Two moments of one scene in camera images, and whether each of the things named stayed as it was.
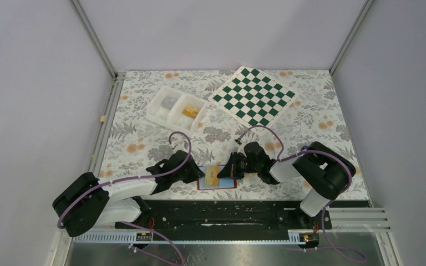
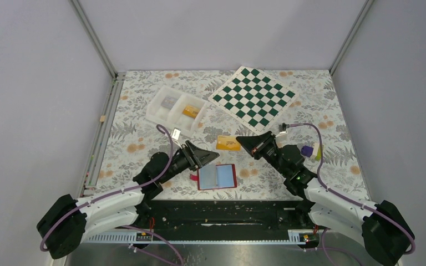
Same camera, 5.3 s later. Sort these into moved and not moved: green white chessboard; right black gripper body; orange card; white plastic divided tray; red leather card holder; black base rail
Moved: right black gripper body; orange card
Not moved: green white chessboard; red leather card holder; white plastic divided tray; black base rail
